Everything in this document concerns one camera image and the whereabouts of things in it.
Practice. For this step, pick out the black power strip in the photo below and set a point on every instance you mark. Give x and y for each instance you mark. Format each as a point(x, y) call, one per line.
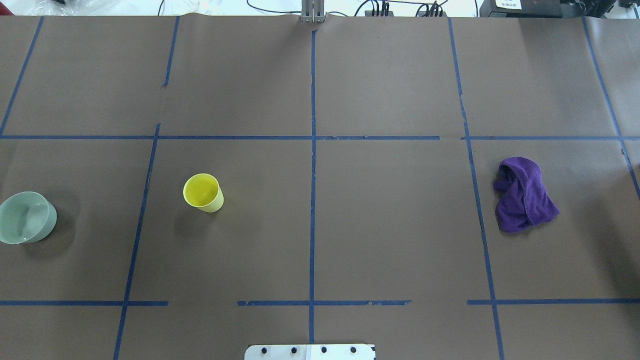
point(382, 13)
point(431, 13)

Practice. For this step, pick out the pale green ceramic bowl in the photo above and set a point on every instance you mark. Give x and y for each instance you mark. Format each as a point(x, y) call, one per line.
point(25, 218)

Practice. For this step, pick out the black power strip right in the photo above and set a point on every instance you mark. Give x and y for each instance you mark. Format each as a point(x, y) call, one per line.
point(431, 13)

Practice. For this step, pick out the black power strip left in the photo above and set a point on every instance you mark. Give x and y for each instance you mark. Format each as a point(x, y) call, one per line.
point(382, 13)

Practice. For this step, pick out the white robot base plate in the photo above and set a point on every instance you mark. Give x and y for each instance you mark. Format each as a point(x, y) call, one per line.
point(339, 351)

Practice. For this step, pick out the grey metal camera post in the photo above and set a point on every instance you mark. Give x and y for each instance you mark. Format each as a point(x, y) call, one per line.
point(313, 11)

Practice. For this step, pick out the black equipment box with label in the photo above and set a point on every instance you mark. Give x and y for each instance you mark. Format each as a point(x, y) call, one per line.
point(521, 9)

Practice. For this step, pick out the yellow plastic cup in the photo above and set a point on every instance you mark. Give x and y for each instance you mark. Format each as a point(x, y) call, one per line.
point(202, 191)

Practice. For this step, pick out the purple cloth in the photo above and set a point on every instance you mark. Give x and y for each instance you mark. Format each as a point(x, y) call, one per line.
point(523, 202)

